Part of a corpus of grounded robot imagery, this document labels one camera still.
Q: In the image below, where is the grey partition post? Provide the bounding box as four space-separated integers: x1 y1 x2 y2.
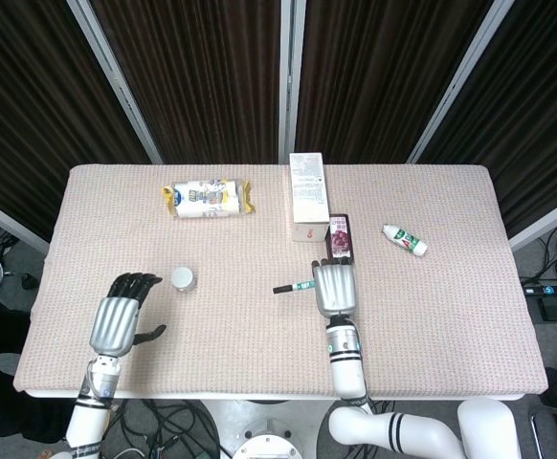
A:
66 0 165 165
406 0 517 165
278 0 307 165

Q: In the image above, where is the dark brown curtain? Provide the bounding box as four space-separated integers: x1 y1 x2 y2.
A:
419 0 557 238
0 0 153 243
89 0 284 165
295 0 495 165

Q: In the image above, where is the small grey round can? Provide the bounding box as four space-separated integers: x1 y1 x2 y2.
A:
170 266 198 294

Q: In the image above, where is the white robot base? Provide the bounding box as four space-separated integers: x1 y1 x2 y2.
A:
196 399 337 459

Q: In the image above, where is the tall white carton box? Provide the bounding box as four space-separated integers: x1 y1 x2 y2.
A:
288 152 331 244

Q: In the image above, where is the pink woven table cloth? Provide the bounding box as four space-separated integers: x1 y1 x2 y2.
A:
12 164 549 398

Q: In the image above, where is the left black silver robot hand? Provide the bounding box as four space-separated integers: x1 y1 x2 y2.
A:
89 272 167 359

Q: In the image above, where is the dark juice bottle purple label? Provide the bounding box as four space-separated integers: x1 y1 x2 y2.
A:
324 213 356 267

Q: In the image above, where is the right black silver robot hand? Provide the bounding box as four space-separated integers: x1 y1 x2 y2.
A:
310 257 359 319

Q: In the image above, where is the black cable bundle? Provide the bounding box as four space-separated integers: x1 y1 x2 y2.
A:
99 399 222 459

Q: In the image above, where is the small white bottle green label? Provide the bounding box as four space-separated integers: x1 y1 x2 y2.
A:
381 224 429 257

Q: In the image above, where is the yellow white snack bag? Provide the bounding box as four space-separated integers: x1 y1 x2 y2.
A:
161 178 256 220

